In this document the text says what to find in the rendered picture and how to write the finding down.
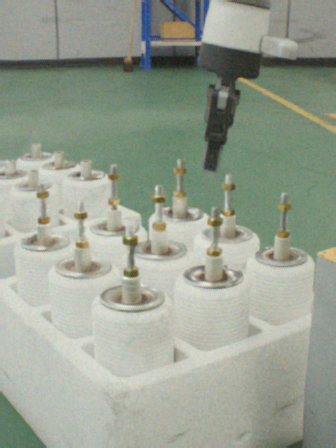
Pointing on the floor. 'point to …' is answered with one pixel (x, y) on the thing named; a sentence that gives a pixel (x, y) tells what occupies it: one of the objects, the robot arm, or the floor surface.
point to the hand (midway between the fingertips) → (211, 157)
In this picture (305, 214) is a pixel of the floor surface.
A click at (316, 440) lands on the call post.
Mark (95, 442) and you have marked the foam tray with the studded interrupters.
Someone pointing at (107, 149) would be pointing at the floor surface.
